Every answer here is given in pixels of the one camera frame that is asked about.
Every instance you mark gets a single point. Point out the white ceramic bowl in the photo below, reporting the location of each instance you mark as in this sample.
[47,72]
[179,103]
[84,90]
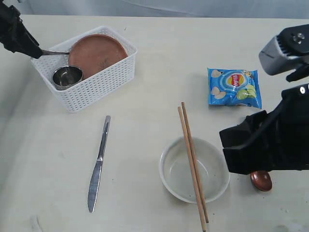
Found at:
[174,170]

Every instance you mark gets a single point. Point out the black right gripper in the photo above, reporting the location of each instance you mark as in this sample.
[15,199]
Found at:
[287,136]

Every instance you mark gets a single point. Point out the silver table knife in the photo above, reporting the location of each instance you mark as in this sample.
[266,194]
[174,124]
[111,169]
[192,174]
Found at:
[96,174]

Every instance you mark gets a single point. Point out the brown round plate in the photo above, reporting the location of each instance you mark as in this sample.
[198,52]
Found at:
[94,53]

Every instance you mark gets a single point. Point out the stainless steel cup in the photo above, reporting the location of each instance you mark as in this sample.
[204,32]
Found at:
[66,77]

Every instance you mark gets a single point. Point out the white perforated plastic basket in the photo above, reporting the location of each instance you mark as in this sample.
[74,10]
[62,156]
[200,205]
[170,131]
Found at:
[96,87]

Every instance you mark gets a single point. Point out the blue chips bag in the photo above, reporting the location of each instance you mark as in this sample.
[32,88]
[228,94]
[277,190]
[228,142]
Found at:
[232,87]

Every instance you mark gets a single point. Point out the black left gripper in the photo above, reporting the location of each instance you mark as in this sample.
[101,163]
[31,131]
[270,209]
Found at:
[13,34]

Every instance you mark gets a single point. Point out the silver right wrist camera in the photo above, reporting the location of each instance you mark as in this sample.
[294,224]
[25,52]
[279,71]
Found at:
[289,50]

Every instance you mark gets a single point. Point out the dark red wooden spoon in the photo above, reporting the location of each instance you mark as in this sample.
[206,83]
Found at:
[261,180]

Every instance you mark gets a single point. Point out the light wooden chopstick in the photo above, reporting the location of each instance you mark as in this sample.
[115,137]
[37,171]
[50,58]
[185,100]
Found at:
[192,169]

